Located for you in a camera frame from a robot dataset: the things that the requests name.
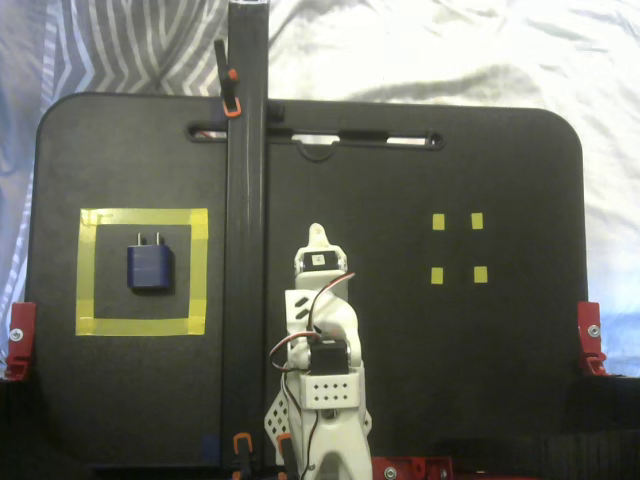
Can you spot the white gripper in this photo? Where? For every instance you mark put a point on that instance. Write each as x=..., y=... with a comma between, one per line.
x=320, y=261

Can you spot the blue charger block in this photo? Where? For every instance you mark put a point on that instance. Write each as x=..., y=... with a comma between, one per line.
x=150, y=270

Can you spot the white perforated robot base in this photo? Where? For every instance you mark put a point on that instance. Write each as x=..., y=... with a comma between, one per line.
x=276, y=417

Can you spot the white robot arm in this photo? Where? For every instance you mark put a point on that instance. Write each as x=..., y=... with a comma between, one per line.
x=328, y=390

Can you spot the long black bar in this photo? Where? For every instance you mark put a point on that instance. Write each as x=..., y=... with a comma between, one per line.
x=245, y=200

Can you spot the small yellow tape marker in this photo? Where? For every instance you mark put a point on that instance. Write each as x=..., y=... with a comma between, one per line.
x=438, y=222
x=477, y=221
x=437, y=275
x=480, y=274

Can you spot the yellow tape square outline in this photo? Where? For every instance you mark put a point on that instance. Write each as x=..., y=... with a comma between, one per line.
x=140, y=216

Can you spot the small orange clamp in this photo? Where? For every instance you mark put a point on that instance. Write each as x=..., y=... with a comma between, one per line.
x=285, y=442
x=243, y=442

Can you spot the white gray patterned bed sheet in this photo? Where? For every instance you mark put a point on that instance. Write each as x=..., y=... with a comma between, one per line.
x=450, y=50

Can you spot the red corner clamp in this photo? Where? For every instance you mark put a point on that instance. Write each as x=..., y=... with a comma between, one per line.
x=590, y=320
x=22, y=320

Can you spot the red base bracket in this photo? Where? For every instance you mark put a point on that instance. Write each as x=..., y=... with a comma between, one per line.
x=410, y=470

